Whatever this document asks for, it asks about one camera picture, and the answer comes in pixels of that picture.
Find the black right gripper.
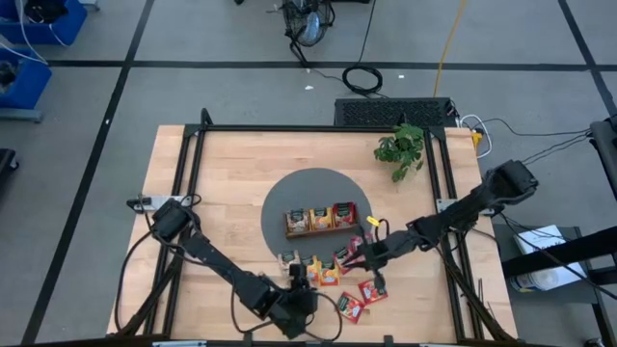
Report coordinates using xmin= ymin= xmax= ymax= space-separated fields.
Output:
xmin=342 ymin=230 xmax=420 ymax=294

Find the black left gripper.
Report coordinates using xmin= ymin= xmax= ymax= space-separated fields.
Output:
xmin=277 ymin=263 xmax=321 ymax=340

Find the red strawberry tea packet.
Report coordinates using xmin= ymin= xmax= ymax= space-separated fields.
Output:
xmin=347 ymin=232 xmax=375 ymax=264
xmin=357 ymin=279 xmax=389 ymax=307
xmin=334 ymin=245 xmax=353 ymax=276
xmin=332 ymin=201 xmax=358 ymax=228
xmin=335 ymin=291 xmax=366 ymax=325

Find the brown wooden tea box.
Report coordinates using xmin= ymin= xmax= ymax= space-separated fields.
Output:
xmin=282 ymin=200 xmax=362 ymax=241

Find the grey round woven placemat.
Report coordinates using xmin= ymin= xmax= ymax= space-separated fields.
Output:
xmin=260 ymin=167 xmax=375 ymax=265

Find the green potted plant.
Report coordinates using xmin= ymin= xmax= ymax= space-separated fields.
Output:
xmin=373 ymin=122 xmax=426 ymax=183

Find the black perforated computer case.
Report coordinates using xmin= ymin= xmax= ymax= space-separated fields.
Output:
xmin=333 ymin=96 xmax=460 ymax=129

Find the white booklet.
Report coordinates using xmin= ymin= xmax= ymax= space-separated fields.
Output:
xmin=509 ymin=224 xmax=588 ymax=294

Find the dark grey rolling cart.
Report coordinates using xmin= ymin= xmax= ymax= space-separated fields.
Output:
xmin=491 ymin=222 xmax=617 ymax=347

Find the black floor fan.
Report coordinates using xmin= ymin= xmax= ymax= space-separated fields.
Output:
xmin=281 ymin=0 xmax=337 ymax=67

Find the grey bin stand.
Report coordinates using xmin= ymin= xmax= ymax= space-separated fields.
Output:
xmin=0 ymin=107 xmax=45 ymax=123

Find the blue plastic bin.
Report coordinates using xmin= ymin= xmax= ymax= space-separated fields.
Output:
xmin=0 ymin=46 xmax=53 ymax=110
xmin=0 ymin=0 xmax=90 ymax=47

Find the black bundle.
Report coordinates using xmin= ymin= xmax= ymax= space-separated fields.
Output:
xmin=23 ymin=0 xmax=69 ymax=24

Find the black aluminium table frame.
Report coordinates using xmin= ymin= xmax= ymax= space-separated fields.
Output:
xmin=106 ymin=107 xmax=520 ymax=346

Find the looped white power cable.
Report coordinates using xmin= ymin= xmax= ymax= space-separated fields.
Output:
xmin=459 ymin=113 xmax=495 ymax=160

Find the black coiled cable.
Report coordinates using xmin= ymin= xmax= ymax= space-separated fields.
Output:
xmin=340 ymin=0 xmax=386 ymax=97

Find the yellow hanging cable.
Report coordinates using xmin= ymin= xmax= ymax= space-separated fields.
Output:
xmin=432 ymin=0 xmax=469 ymax=98

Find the thin black floor cable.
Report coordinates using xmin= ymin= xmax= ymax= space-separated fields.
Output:
xmin=474 ymin=117 xmax=594 ymax=168

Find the long white cable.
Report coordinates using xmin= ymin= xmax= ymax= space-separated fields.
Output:
xmin=0 ymin=0 xmax=52 ymax=65

